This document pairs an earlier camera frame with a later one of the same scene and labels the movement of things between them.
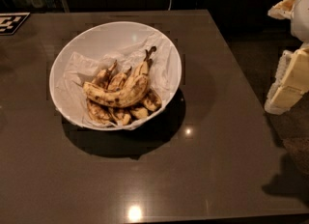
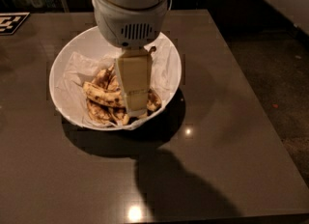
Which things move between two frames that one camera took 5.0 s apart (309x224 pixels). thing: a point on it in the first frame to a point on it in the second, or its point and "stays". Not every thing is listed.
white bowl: (114, 75) stays
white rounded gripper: (301, 16) to (128, 23)
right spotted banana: (152, 102) stays
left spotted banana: (101, 113) stays
